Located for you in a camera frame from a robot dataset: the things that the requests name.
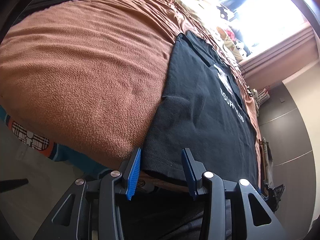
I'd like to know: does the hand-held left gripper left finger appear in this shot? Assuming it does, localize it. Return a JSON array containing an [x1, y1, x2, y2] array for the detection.
[[32, 147, 143, 240]]

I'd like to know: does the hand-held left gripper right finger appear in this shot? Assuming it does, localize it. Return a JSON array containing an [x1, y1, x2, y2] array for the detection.
[[181, 148, 290, 240]]

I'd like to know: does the black printed T-shirt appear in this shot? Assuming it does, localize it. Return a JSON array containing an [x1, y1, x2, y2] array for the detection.
[[141, 31, 259, 188]]

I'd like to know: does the grey wardrobe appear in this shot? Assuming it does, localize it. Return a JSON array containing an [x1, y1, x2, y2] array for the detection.
[[257, 80, 318, 230]]

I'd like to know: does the brown fleece blanket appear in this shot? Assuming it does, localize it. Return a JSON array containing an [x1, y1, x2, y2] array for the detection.
[[0, 0, 260, 188]]

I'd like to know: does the teal cartoon bed sheet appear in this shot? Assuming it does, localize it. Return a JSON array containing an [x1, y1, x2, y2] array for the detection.
[[0, 105, 113, 178]]

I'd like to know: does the black chair leg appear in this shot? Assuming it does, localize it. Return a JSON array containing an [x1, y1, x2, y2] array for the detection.
[[0, 178, 28, 193]]

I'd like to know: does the red cloth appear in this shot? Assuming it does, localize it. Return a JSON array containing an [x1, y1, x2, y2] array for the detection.
[[225, 27, 240, 39]]

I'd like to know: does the black and white plush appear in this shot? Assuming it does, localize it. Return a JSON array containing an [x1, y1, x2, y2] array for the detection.
[[216, 5, 235, 20]]

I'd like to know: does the cream quilt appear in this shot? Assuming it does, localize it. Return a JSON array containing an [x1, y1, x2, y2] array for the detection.
[[150, 0, 220, 30]]

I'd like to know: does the window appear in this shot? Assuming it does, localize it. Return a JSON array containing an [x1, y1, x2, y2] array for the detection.
[[217, 0, 310, 60]]

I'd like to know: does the white rack near wall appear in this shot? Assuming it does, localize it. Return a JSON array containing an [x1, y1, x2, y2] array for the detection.
[[252, 86, 270, 110]]

